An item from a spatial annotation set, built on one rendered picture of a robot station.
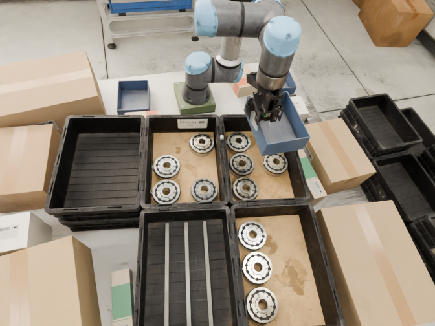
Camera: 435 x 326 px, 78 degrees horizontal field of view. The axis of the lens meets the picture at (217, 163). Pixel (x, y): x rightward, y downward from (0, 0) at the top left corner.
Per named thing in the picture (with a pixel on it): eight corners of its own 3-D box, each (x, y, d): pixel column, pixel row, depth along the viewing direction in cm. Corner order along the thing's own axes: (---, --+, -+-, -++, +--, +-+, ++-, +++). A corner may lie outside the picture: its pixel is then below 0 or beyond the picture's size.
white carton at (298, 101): (267, 129, 140) (272, 118, 132) (261, 111, 146) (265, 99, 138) (302, 124, 144) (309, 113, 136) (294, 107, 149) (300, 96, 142)
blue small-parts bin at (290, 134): (243, 109, 97) (247, 96, 91) (281, 105, 100) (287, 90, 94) (261, 156, 88) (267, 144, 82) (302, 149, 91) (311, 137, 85)
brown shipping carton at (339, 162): (289, 144, 137) (300, 125, 123) (326, 136, 142) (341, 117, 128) (316, 198, 123) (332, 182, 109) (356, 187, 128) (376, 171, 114)
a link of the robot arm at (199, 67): (184, 70, 133) (184, 48, 121) (211, 71, 135) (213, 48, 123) (184, 89, 128) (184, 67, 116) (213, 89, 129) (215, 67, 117)
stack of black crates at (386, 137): (319, 138, 212) (348, 98, 173) (351, 132, 218) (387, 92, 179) (343, 183, 193) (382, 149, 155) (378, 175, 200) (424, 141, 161)
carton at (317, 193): (285, 157, 125) (290, 150, 120) (297, 154, 127) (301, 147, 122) (309, 204, 115) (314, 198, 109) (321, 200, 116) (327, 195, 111)
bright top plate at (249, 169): (230, 152, 112) (230, 152, 112) (253, 154, 113) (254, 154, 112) (229, 174, 107) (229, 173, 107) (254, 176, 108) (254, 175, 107)
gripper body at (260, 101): (255, 127, 77) (262, 97, 66) (246, 104, 81) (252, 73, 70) (280, 122, 78) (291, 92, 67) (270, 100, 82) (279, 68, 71)
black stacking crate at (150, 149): (149, 132, 119) (145, 116, 109) (215, 131, 123) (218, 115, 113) (145, 219, 99) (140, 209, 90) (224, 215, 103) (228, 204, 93)
